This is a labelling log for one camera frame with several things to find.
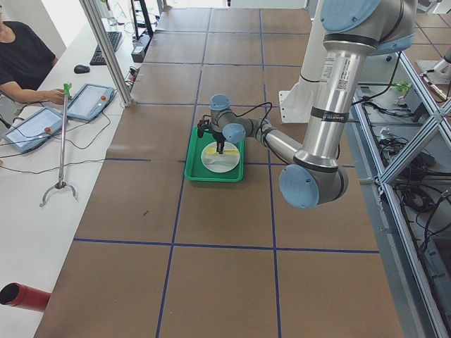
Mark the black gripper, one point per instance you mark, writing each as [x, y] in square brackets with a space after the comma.
[220, 141]

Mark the yellow plastic spoon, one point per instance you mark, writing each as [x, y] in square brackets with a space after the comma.
[213, 151]

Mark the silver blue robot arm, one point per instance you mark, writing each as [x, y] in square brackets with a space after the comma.
[354, 30]

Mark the white plastic fork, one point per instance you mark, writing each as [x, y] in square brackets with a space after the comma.
[216, 162]

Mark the white round plate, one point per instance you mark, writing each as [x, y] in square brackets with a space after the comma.
[233, 158]

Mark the green plastic tray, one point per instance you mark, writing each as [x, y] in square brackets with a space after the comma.
[195, 171]

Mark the black power strip box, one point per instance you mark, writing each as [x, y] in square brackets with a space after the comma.
[140, 47]

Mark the far blue teach pendant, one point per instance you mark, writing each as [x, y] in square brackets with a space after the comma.
[89, 101]

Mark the blue teach pendant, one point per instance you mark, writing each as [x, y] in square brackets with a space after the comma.
[35, 130]
[89, 101]

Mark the black computer mouse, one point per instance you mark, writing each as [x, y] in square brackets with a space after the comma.
[81, 69]

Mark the metal reacher grabber tool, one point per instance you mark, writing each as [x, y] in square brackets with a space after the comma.
[61, 184]

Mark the near blue teach pendant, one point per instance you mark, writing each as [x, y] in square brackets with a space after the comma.
[35, 130]

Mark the person in black shirt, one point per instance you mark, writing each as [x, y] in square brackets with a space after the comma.
[25, 63]

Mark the red cylinder tube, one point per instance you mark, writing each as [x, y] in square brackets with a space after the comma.
[25, 297]

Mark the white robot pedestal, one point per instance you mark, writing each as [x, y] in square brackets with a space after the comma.
[296, 104]

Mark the aluminium frame post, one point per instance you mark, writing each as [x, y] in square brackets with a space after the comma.
[93, 16]

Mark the aluminium frame rail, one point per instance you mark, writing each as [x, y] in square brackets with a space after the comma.
[400, 129]

